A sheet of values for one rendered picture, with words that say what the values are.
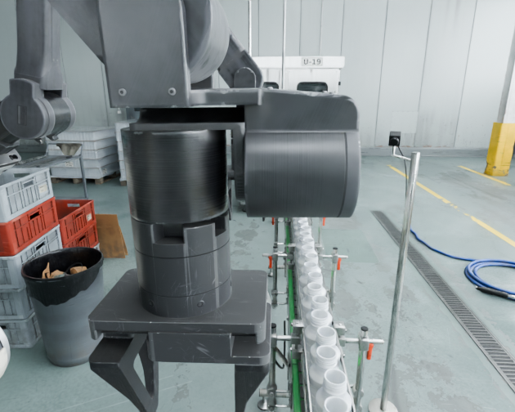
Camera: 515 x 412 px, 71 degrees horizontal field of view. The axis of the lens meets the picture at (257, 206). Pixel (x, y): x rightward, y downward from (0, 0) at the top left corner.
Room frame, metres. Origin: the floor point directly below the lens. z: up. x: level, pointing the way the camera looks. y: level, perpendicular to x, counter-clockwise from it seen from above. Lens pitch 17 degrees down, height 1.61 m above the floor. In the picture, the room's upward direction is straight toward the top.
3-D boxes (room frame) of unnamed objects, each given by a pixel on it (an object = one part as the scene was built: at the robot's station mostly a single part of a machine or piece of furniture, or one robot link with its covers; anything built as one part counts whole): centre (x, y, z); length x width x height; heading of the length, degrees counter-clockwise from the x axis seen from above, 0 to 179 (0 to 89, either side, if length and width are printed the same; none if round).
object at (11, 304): (2.31, 1.72, 0.33); 0.61 x 0.41 x 0.22; 3
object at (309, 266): (0.90, -0.15, 1.08); 0.06 x 0.06 x 0.17
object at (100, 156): (7.38, 3.46, 0.50); 1.23 x 1.05 x 1.00; 175
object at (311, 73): (5.69, -0.44, 1.05); 1.60 x 1.40 x 2.10; 177
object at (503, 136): (7.66, -5.17, 0.55); 0.40 x 0.40 x 1.10; 87
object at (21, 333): (2.31, 1.71, 0.11); 0.61 x 0.41 x 0.22; 2
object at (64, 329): (2.01, 1.19, 0.32); 0.45 x 0.45 x 0.64
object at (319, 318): (0.66, -0.13, 1.08); 0.06 x 0.06 x 0.17
